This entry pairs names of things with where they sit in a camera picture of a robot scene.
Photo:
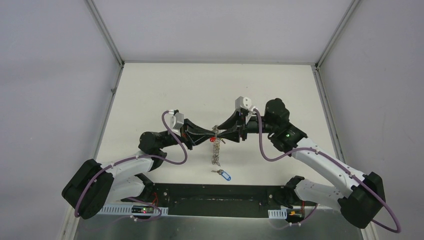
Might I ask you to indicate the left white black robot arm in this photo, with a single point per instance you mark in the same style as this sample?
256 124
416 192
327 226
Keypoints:
97 184

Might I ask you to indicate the key with blue tag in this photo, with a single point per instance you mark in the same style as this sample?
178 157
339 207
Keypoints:
223 174

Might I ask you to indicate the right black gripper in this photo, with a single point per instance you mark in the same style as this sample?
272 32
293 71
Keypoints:
235 121

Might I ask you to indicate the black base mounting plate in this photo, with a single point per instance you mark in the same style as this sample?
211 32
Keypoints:
212 200

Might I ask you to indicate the key with red tag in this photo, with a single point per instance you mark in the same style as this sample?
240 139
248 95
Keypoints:
216 139

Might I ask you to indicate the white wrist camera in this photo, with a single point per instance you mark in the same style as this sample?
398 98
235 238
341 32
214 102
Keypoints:
243 103
177 120

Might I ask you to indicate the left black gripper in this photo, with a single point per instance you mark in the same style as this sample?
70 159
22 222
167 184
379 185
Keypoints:
187 133

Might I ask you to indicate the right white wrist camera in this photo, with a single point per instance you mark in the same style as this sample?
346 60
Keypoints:
243 103

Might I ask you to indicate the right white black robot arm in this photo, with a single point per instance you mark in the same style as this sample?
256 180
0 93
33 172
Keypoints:
356 195

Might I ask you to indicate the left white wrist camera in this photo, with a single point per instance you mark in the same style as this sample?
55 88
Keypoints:
177 120

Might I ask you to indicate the metal disc keyring holder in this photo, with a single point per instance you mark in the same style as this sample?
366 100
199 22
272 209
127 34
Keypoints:
215 159

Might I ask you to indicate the right white cable duct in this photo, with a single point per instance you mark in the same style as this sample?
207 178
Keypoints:
277 214

